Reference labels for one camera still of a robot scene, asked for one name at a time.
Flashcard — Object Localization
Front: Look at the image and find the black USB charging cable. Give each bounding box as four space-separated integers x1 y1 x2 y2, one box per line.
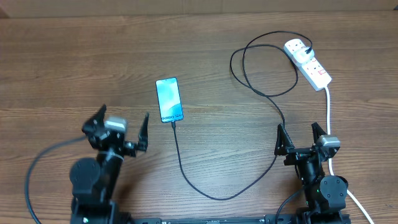
170 30 314 202

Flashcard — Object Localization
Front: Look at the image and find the white power extension strip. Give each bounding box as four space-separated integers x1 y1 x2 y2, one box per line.
284 39 332 91

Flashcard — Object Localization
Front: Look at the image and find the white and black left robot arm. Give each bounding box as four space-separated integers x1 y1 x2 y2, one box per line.
70 105 162 224

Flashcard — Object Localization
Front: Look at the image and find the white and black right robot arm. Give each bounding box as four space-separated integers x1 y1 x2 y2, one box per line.
275 123 351 224

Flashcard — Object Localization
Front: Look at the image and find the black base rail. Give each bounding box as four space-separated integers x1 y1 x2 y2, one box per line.
70 214 351 224

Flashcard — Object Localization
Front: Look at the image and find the white power strip cord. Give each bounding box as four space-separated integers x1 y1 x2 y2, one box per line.
324 86 376 224

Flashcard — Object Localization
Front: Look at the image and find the black ridged right gripper finger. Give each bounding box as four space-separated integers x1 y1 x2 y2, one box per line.
274 124 295 156
312 122 326 145

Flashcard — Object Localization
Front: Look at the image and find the Samsung Galaxy smartphone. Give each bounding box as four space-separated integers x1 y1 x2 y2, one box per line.
155 77 184 123

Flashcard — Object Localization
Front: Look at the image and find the white charger plug adapter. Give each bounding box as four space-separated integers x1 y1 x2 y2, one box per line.
293 47 315 66

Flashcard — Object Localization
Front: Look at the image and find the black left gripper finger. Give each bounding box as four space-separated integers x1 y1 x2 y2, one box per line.
138 113 149 152
81 105 106 134

